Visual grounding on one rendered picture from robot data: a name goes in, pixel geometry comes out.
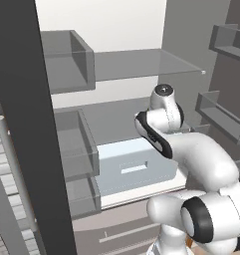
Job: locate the grey freezer drawer front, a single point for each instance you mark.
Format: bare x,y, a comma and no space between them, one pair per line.
118,219

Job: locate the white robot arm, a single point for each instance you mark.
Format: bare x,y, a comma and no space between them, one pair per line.
207,159

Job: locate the medium clear grey door bin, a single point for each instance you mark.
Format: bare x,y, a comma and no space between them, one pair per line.
76,149

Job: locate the dark grey left fridge door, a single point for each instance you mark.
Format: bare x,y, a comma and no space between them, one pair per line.
22,99

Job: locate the small clear grey door bin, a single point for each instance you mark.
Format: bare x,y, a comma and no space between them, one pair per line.
85,199

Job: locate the short glass fridge shelf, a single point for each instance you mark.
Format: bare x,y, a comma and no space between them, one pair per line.
115,123

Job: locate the pale blue crisper drawer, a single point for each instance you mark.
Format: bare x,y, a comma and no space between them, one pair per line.
124,162

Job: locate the long glass fridge shelf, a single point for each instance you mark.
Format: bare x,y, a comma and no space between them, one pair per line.
141,63

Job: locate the large clear grey door bin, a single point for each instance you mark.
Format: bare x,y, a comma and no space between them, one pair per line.
66,63

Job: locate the grey fridge body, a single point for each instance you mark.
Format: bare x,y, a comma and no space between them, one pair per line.
124,23

